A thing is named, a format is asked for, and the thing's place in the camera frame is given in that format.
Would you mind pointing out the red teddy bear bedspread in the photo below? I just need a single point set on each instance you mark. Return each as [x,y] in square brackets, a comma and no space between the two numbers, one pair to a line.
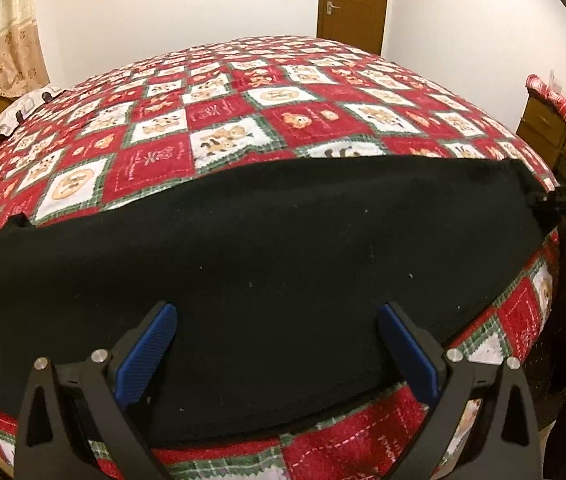
[151,125]

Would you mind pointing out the red plaid cloth on dresser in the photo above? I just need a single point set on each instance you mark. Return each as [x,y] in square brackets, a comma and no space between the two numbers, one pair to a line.
[545,93]

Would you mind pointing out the black pants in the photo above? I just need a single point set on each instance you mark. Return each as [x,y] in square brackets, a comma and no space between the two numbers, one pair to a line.
[277,271]

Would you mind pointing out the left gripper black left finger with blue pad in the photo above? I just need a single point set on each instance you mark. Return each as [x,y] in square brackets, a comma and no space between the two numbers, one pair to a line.
[51,443]

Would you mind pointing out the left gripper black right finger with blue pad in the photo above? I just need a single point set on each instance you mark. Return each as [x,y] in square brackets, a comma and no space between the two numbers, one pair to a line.
[480,421]

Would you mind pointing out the beige patterned curtain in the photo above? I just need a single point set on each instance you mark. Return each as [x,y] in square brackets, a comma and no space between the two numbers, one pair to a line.
[22,67]

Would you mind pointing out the brown wooden dresser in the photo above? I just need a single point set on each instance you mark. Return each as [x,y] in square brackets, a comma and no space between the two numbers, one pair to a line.
[544,130]

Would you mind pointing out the grey patterned pillow far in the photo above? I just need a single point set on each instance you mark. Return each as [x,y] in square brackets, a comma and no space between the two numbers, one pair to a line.
[19,110]

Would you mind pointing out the brown wooden door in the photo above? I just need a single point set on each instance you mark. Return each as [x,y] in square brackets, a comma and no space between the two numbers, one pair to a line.
[358,23]

